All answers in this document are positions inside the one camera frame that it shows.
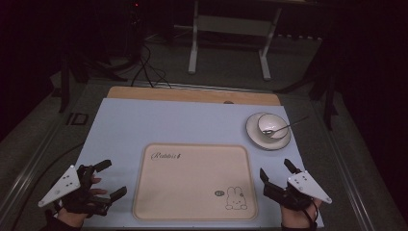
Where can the white power strip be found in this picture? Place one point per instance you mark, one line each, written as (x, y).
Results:
(300, 37)

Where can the white bowl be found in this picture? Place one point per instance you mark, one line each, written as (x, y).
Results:
(275, 123)

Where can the black stand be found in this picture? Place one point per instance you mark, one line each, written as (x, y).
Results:
(327, 93)
(65, 83)

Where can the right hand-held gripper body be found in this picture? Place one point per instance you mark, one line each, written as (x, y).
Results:
(309, 187)

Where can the dark device with red light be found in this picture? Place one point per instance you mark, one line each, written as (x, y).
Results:
(136, 22)

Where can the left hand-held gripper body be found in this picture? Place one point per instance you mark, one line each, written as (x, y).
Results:
(65, 186)

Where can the person's right hand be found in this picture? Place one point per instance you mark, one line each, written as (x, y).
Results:
(298, 218)

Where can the person's left hand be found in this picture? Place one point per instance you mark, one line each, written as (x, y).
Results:
(72, 218)

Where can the light blue table mat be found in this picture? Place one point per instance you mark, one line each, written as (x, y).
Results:
(134, 128)

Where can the white saucer with dark rim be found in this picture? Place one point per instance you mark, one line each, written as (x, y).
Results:
(256, 141)

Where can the black square frame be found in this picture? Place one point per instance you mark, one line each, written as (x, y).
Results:
(77, 119)

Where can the metal spoon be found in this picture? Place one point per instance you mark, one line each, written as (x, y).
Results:
(282, 128)

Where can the beige placemat with rabbit print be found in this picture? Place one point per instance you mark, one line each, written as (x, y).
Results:
(192, 186)

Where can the white metal stand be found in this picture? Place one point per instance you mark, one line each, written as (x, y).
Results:
(231, 25)

